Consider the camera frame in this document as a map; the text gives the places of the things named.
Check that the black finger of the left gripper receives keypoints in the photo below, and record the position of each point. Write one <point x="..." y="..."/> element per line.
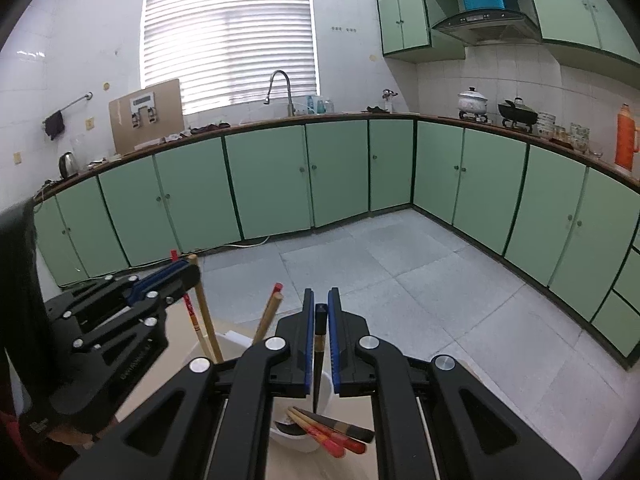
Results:
<point x="171" y="283"/>

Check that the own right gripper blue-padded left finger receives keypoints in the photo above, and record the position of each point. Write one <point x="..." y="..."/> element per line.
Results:
<point x="210" y="421"/>

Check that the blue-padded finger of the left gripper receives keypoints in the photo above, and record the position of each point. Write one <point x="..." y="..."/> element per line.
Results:
<point x="141" y="290"/>

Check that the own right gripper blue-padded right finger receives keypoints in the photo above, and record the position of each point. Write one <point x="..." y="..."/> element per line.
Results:
<point x="433" y="419"/>

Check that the pink floral orange chopstick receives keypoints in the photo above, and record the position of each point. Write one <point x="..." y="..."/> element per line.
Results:
<point x="192" y="309"/>

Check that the plain bamboo chopstick curved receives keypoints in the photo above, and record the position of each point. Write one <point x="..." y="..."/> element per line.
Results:
<point x="203" y="324"/>

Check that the black chopstick gold band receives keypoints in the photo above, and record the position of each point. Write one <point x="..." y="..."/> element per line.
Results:
<point x="349" y="430"/>
<point x="320" y="326"/>

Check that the red patterned chopstick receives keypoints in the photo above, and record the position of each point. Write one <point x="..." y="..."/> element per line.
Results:
<point x="349" y="444"/>

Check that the red-orange patterned chopstick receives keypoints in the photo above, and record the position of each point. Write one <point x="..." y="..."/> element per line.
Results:
<point x="276" y="288"/>
<point x="333" y="448"/>

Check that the green lower kitchen cabinets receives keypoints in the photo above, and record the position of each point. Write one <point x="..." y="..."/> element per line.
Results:
<point x="566" y="222"/>

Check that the person's left hand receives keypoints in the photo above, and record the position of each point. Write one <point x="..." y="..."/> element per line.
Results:
<point x="69" y="435"/>

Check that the steel electric kettle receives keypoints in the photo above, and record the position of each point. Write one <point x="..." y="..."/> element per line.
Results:
<point x="68" y="165"/>

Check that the cardboard box on counter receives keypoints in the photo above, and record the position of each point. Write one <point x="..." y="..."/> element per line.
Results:
<point x="146" y="115"/>

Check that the chrome sink faucet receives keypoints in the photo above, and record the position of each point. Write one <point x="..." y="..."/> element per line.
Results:
<point x="284" y="93"/>

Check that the white window blinds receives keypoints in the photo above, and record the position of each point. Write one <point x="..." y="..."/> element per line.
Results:
<point x="223" y="51"/>

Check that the black wok on stove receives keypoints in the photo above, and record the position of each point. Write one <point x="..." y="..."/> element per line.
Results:
<point x="517" y="116"/>

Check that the glass jars on counter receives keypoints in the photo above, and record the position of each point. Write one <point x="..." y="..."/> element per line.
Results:
<point x="575" y="135"/>

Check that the white lidded pot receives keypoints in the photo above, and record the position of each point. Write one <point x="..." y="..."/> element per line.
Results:
<point x="472" y="106"/>

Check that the orange thermos jug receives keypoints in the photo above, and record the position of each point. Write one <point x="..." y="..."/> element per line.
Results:
<point x="627" y="144"/>

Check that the range hood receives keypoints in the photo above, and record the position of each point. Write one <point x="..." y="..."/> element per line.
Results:
<point x="490" y="26"/>

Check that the dark towel on rail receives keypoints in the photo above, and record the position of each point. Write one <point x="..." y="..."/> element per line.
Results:
<point x="54" y="125"/>

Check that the wall towel rail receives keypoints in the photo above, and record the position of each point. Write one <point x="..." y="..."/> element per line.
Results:
<point x="88" y="96"/>

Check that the green upper wall cabinets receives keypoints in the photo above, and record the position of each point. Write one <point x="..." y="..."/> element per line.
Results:
<point x="593" y="35"/>

